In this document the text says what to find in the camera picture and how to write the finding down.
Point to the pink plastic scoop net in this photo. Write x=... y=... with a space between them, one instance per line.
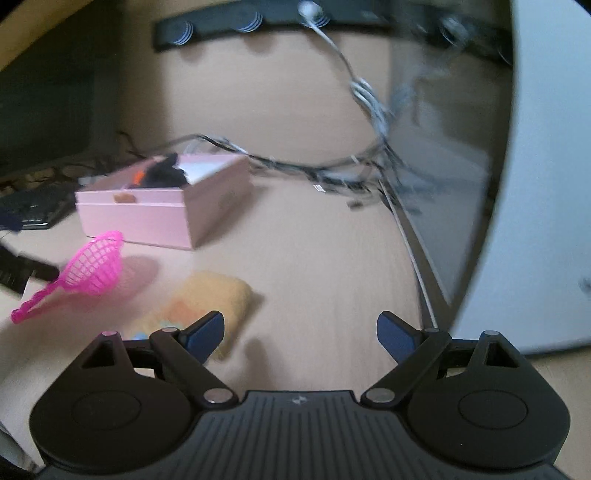
x=92 y=265

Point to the black power strip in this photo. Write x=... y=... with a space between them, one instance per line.
x=212 y=27

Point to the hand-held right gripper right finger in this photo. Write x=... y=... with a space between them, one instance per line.
x=396 y=337

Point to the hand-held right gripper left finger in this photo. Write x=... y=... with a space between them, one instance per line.
x=205 y=334

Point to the black keyboard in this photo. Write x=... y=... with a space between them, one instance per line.
x=34 y=207

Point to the white computer case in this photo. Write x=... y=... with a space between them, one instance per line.
x=545 y=184

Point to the black computer monitor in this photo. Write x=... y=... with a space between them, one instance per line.
x=51 y=115

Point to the black pouch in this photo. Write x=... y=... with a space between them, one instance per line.
x=164 y=175

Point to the orange patterned cloth pouch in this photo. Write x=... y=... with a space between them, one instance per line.
x=217 y=295

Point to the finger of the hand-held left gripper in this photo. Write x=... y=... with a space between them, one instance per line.
x=39 y=267

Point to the pink cardboard box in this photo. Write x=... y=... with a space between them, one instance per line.
x=152 y=217

